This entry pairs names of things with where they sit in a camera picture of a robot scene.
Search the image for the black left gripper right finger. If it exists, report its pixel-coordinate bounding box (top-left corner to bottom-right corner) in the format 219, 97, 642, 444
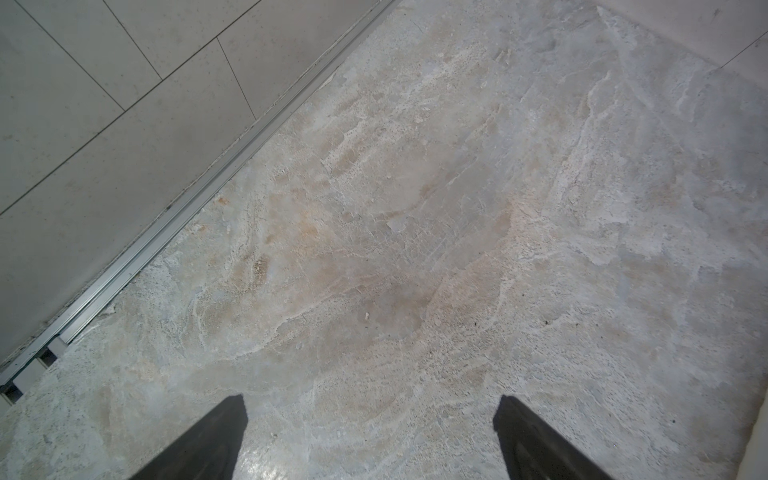
492, 395, 611, 480

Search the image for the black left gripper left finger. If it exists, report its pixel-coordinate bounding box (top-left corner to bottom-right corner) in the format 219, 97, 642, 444
131, 394, 248, 480

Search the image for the aluminium corner frame profile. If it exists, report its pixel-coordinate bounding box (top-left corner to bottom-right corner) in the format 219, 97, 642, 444
1, 1, 397, 406

